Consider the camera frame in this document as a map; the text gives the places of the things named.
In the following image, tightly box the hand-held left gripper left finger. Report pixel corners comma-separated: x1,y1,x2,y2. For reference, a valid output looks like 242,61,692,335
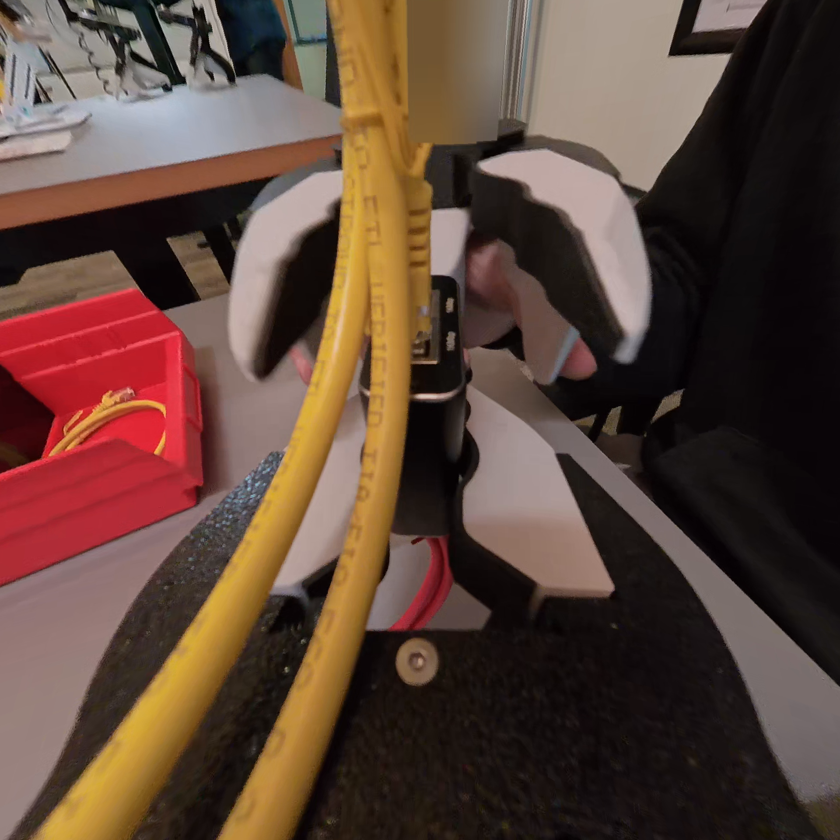
271,394,395,598

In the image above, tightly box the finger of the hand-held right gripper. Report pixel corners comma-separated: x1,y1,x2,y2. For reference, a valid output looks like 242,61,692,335
228,171,343,383
469,147,655,366

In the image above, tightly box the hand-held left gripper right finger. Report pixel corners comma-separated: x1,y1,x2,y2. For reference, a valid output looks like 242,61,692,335
449,387,618,623

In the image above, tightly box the red ethernet cable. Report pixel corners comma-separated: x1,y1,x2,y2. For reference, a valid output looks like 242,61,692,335
390,535,454,632

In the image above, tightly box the black network switch box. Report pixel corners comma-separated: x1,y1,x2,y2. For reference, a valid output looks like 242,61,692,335
360,276,471,534

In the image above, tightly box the yellow ethernet cable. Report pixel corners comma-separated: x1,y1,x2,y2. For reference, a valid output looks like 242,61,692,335
29,0,442,840
47,387,168,458

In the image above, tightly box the red plastic bin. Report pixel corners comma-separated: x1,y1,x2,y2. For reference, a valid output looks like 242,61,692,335
0,289,204,586

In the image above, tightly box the person's right hand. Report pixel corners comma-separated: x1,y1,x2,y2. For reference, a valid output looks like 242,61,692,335
462,239,598,385

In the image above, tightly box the wood-edged office table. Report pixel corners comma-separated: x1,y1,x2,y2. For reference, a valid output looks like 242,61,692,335
0,73,345,232

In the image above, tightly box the black framed picture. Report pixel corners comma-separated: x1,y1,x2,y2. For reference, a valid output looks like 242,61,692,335
669,0,769,58

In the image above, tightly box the person's torso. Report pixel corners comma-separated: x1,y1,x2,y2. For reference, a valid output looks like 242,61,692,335
640,423,840,686

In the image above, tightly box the stack of papers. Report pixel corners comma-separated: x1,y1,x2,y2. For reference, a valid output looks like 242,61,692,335
0,108,93,161

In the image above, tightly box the aluminium profile post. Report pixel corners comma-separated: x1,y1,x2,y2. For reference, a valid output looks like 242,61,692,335
499,0,547,137

